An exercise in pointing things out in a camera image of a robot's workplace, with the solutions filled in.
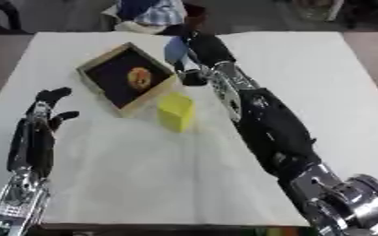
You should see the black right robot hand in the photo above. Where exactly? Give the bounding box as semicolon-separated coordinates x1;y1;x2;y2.
172;31;238;88

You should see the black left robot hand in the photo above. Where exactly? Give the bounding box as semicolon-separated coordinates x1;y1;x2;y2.
5;87;81;180

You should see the tan cardboard box black inside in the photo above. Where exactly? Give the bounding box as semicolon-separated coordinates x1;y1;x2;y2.
74;41;178;119

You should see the yellow block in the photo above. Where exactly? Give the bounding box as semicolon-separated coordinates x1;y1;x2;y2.
155;91;197;134

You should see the person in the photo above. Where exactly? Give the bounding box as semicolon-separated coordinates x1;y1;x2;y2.
99;0;208;35

